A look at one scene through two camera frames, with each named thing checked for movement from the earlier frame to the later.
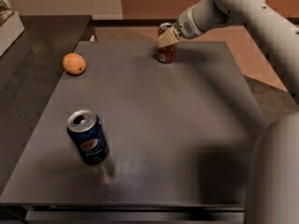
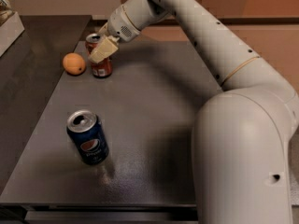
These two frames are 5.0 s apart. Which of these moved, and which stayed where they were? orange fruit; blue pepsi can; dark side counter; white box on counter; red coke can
Moved: red coke can
Stayed: white box on counter; blue pepsi can; orange fruit; dark side counter
